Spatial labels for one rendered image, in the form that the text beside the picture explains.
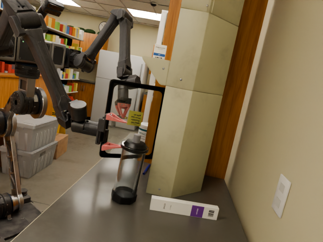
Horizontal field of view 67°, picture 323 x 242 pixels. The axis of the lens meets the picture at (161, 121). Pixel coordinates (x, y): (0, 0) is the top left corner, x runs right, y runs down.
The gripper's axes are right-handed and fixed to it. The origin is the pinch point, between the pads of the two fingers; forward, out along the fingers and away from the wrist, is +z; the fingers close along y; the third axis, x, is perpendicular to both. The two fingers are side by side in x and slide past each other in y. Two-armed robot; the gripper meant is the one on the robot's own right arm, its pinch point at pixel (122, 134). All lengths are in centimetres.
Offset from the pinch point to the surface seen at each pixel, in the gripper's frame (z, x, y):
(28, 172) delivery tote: -140, 167, -107
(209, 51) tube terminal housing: 26.7, 11.8, 37.7
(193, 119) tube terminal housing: 26.0, 12.0, 9.4
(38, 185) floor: -121, 160, -115
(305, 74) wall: 55, -10, 33
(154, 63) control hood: 5.8, 8.5, 29.1
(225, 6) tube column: 29, 14, 56
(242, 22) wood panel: 42, 45, 60
